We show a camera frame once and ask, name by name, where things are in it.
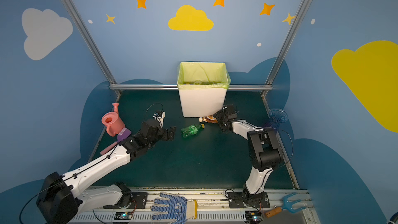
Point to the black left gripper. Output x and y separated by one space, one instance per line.
165 133

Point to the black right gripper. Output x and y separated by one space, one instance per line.
220 119

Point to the brown Nescafe bottle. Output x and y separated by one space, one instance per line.
208 119

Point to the green plastic bottle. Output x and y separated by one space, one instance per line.
192 130

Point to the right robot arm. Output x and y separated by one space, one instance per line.
262 148

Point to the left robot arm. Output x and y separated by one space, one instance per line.
62 197

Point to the white waste bin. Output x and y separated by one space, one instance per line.
201 100

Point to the green bin liner bag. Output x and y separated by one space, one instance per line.
203 73

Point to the blue glass vase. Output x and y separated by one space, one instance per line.
276 118

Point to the pink watering can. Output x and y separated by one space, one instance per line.
113 122

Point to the blue dotted work glove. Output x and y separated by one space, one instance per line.
173 208

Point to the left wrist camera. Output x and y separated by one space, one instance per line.
159 116

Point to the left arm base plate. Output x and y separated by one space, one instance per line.
134 200

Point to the aluminium frame rail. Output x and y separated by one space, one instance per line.
118 88

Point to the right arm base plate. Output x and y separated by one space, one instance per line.
246 200

